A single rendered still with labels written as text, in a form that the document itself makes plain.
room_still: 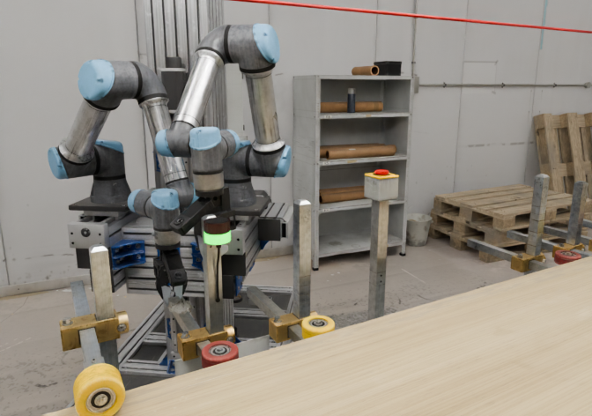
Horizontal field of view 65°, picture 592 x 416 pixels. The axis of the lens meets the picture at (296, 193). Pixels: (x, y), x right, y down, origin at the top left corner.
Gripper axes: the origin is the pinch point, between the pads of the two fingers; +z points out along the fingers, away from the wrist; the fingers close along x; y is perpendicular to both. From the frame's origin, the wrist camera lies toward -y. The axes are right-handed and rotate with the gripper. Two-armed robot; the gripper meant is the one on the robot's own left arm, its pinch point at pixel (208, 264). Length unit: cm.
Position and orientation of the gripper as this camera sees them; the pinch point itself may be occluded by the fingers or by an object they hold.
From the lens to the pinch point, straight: 125.5
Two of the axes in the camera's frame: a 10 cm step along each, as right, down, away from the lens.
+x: -7.6, -1.4, 6.4
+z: 0.3, 9.7, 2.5
